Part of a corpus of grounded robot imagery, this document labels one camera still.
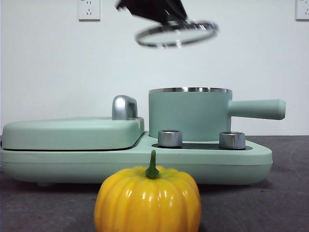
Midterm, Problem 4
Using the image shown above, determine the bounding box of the glass lid with green knob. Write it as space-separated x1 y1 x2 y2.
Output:
134 18 219 49

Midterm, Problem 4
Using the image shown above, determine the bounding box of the yellow pumpkin with green stem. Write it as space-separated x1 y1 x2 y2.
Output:
94 149 202 232

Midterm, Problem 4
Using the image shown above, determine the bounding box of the silver control knob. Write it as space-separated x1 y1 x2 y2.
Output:
157 130 183 147
219 131 246 149

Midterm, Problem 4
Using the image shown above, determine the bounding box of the mint green griddle cover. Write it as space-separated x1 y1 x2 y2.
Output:
1 116 145 151

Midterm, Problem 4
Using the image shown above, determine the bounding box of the mint green breakfast machine base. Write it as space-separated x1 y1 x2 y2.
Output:
0 134 274 188

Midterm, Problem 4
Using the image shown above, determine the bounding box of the white wall socket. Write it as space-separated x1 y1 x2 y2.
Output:
77 0 101 22
295 0 309 21

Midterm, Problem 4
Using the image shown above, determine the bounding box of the chrome griddle cover handle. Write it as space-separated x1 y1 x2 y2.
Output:
112 95 139 121

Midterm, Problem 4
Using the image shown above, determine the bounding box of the mint green pot with handle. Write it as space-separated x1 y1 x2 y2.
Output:
148 87 286 143

